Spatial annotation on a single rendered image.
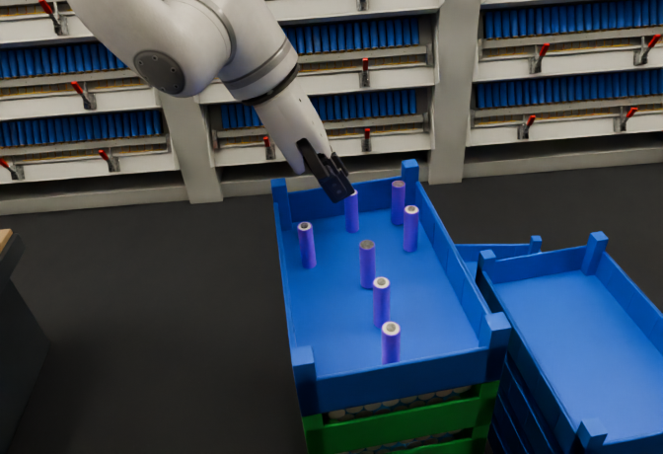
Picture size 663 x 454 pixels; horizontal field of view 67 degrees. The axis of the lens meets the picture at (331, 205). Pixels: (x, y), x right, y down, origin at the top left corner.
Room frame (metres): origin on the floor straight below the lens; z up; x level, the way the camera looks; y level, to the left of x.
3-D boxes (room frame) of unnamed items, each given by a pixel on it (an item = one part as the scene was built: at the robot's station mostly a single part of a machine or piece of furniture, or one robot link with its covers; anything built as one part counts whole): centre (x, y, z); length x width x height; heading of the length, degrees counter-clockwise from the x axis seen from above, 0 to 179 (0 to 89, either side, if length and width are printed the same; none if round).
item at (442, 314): (0.43, -0.04, 0.44); 0.30 x 0.20 x 0.08; 6
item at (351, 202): (0.54, -0.03, 0.44); 0.02 x 0.02 x 0.06
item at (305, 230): (0.48, 0.03, 0.44); 0.02 x 0.02 x 0.06
